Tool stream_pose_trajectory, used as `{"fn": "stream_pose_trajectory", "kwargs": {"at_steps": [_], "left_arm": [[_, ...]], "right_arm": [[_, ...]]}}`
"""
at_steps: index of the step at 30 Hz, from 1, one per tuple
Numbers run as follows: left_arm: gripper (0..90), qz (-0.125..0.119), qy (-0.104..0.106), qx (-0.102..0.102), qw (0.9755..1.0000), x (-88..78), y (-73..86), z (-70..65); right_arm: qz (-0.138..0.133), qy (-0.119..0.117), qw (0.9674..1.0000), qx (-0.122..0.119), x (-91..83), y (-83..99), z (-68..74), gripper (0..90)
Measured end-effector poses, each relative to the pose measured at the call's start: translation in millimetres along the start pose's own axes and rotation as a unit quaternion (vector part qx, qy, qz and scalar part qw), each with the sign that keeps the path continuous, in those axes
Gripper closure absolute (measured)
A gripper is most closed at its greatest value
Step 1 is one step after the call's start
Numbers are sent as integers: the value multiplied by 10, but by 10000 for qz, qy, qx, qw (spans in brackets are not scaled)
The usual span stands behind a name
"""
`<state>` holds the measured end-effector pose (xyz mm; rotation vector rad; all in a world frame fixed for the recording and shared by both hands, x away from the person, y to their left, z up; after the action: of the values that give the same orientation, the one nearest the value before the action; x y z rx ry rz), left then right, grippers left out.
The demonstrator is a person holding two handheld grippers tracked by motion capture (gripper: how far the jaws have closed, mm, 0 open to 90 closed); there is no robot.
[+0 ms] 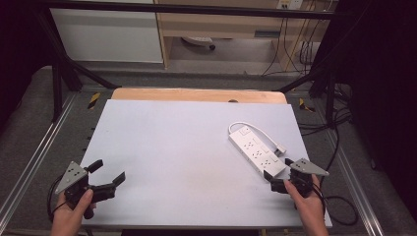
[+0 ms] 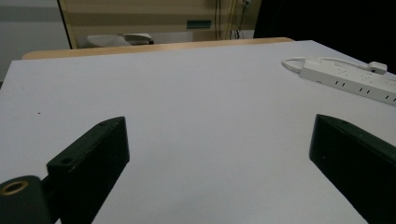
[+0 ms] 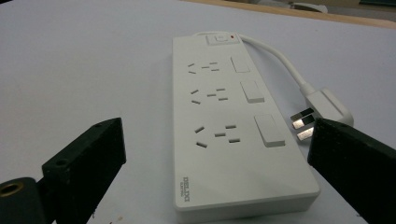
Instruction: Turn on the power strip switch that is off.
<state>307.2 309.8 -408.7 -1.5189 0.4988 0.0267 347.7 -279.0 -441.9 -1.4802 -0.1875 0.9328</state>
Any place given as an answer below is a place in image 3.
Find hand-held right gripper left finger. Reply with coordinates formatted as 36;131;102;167
41;117;127;224

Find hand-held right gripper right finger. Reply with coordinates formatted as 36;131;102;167
306;117;396;224

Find white power strip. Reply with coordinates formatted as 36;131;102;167
171;31;321;224

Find white power plug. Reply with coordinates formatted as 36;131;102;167
290;87;355;142

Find white background object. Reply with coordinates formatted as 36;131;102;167
292;2;329;14

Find white power cable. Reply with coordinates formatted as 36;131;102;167
237;33;316;98

